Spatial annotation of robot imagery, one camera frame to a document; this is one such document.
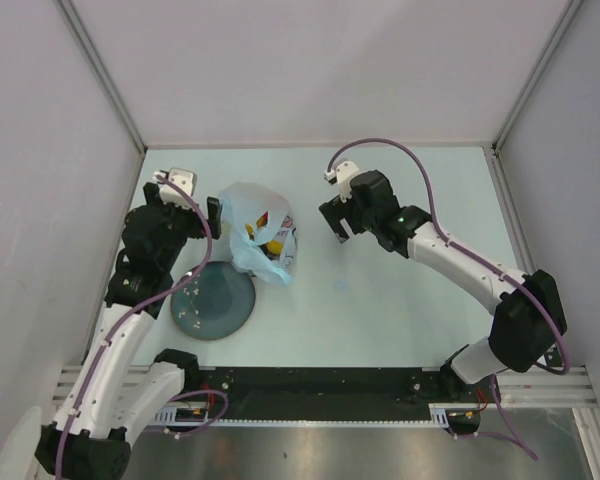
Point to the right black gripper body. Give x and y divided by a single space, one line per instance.
337 210

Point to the light blue plastic bag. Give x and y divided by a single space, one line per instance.
256 215

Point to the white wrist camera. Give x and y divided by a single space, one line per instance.
340 174
176 186

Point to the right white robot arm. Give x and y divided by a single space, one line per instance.
528 317

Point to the dark blue ceramic plate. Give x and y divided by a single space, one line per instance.
216 304

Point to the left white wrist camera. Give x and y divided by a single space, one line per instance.
176 186

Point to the aluminium frame rail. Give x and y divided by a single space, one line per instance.
540 389

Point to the white slotted cable duct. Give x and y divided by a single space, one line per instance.
183 414

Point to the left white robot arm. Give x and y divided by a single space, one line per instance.
93 431

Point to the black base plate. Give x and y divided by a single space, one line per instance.
337 394

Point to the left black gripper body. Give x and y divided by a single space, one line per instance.
181 222

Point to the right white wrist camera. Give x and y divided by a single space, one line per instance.
340 174

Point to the yellow fake lemon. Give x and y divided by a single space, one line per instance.
273 248

